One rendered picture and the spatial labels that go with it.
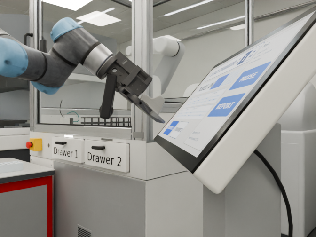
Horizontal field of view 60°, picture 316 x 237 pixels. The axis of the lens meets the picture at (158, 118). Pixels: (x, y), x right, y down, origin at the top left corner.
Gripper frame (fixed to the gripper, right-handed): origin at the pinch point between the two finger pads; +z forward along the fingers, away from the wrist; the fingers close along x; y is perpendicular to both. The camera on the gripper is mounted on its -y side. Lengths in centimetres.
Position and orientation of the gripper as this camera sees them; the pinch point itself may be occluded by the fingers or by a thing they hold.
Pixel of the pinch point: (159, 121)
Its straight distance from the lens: 72.9
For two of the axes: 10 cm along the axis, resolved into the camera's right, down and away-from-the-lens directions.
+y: 6.4, -7.7, 0.7
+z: 7.6, 6.4, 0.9
